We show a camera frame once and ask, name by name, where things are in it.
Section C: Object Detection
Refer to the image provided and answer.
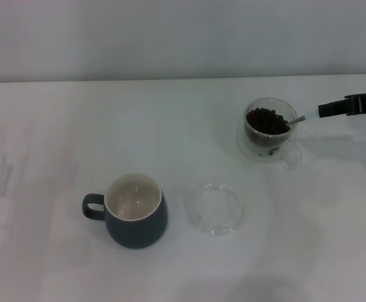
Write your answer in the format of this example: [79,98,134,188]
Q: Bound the steel spoon light blue handle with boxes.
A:
[285,109,321,128]

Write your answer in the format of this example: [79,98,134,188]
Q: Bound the brown coffee beans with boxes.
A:
[245,107,289,157]

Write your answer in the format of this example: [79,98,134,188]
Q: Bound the clear glass saucer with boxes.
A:
[187,183,243,237]

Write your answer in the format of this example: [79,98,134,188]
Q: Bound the dark blue ceramic mug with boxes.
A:
[81,173,169,250]

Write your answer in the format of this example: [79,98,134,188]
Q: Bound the clear double-wall glass cup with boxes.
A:
[236,97,302,171]

